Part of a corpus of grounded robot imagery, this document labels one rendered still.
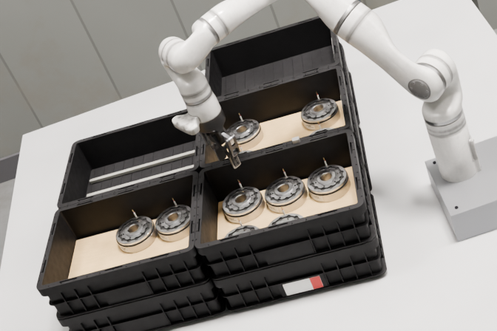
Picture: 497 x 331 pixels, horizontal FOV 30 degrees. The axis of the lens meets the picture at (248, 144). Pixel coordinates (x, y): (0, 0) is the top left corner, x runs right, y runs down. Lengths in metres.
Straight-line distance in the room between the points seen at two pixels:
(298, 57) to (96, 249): 0.87
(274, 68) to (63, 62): 1.62
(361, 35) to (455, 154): 0.36
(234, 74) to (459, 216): 0.98
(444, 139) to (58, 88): 2.48
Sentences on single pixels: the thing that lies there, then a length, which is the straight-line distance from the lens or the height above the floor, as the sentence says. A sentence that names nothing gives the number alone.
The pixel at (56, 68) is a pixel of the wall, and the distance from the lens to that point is 4.25.
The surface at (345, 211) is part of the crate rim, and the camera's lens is 2.04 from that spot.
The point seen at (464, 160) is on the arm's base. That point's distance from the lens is 2.22.
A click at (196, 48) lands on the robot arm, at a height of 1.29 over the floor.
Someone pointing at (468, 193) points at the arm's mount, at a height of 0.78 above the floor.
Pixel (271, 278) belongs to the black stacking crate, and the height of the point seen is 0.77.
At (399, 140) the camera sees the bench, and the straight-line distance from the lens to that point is 2.56.
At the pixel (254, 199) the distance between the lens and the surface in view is 2.28.
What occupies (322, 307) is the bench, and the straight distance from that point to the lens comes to 2.18.
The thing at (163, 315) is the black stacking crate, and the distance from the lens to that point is 2.26.
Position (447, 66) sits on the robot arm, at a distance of 2.09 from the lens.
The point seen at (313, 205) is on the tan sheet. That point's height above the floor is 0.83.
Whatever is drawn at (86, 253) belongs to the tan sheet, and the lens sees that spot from 2.43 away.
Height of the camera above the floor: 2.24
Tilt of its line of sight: 34 degrees down
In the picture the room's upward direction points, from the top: 23 degrees counter-clockwise
